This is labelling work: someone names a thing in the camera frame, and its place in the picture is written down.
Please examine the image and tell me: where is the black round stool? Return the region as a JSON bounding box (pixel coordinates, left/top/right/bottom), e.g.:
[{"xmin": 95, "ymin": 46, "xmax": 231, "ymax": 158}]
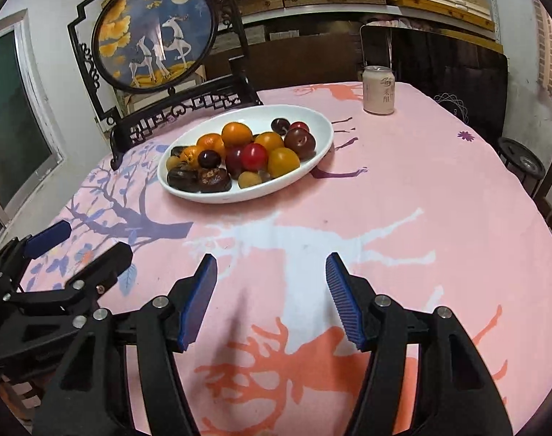
[{"xmin": 498, "ymin": 137, "xmax": 547, "ymax": 196}]

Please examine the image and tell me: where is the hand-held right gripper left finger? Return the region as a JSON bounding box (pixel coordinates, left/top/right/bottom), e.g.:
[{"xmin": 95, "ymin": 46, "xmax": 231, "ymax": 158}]
[{"xmin": 33, "ymin": 253, "xmax": 219, "ymax": 436}]

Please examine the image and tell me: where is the pale pink drink can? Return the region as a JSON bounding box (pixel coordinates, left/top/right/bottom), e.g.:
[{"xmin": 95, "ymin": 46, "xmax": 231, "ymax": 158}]
[{"xmin": 362, "ymin": 66, "xmax": 397, "ymax": 115}]

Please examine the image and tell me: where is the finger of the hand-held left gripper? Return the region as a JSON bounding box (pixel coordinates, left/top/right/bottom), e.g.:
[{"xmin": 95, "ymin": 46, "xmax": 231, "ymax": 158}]
[
  {"xmin": 6, "ymin": 242, "xmax": 134, "ymax": 360},
  {"xmin": 0, "ymin": 220, "xmax": 72, "ymax": 290}
]

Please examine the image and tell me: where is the white framed window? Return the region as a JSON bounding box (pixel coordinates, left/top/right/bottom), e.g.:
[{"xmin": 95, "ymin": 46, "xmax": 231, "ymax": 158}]
[{"xmin": 0, "ymin": 9, "xmax": 65, "ymax": 223}]

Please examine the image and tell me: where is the black carved wooden chair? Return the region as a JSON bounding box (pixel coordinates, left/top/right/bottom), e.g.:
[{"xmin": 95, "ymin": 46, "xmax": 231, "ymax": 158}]
[{"xmin": 67, "ymin": 0, "xmax": 264, "ymax": 171}]

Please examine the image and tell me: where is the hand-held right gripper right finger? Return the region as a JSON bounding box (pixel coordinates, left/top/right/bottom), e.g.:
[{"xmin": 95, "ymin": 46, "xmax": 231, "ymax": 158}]
[{"xmin": 326, "ymin": 252, "xmax": 515, "ymax": 436}]

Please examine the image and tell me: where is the yellow cherry tomato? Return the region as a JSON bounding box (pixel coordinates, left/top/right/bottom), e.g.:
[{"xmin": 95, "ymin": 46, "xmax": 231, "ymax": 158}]
[
  {"xmin": 267, "ymin": 147, "xmax": 301, "ymax": 179},
  {"xmin": 255, "ymin": 132, "xmax": 284, "ymax": 153}
]

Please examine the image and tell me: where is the pink printed tablecloth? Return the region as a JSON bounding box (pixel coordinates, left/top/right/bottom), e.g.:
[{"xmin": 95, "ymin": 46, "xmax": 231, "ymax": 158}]
[{"xmin": 17, "ymin": 82, "xmax": 552, "ymax": 436}]

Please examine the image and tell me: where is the white oval plate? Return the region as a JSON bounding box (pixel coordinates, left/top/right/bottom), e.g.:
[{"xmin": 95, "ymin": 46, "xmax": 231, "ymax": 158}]
[{"xmin": 157, "ymin": 104, "xmax": 335, "ymax": 203}]

